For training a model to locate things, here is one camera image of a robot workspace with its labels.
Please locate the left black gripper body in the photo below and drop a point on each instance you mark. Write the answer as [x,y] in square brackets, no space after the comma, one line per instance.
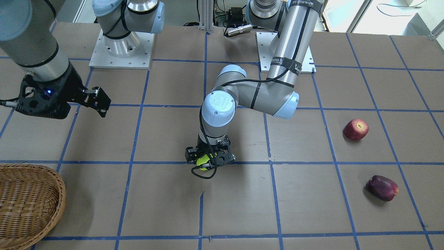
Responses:
[190,153]

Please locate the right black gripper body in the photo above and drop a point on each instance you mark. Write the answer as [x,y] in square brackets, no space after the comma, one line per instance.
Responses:
[70,87]

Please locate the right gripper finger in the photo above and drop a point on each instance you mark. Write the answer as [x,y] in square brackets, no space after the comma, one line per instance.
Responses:
[98,104]
[95,92]

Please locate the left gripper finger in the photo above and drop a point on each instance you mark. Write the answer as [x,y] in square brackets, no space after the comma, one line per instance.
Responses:
[192,154]
[220,155]

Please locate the green apple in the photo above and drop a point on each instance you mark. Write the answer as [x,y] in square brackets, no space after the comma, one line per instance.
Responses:
[203,163]

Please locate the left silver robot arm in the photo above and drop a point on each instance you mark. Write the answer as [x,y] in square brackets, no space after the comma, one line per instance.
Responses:
[294,22]

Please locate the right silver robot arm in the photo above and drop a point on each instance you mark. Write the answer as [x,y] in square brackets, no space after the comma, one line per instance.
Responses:
[27,40]

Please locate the wicker basket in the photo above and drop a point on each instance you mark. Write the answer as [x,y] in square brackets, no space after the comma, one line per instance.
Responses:
[32,201]

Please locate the dark red apple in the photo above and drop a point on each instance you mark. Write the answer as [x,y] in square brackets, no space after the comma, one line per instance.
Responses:
[382,187]

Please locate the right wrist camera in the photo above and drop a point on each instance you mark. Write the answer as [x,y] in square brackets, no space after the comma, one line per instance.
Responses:
[42,100]

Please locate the aluminium frame post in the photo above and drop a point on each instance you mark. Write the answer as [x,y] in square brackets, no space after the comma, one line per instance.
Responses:
[206,15]

